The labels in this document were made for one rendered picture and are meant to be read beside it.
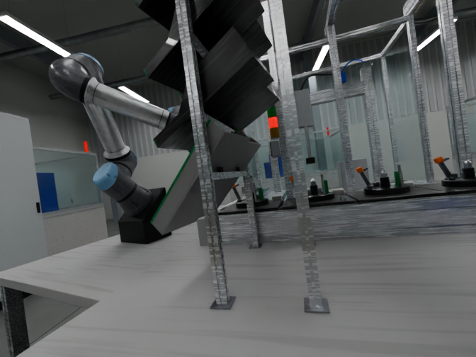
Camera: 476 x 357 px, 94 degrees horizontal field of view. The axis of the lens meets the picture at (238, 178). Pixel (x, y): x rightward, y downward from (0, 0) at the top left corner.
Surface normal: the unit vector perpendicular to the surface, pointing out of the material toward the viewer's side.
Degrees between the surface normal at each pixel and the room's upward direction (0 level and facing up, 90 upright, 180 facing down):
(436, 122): 90
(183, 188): 90
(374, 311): 0
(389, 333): 0
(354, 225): 90
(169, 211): 90
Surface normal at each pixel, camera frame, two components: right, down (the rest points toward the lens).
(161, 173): -0.13, 0.03
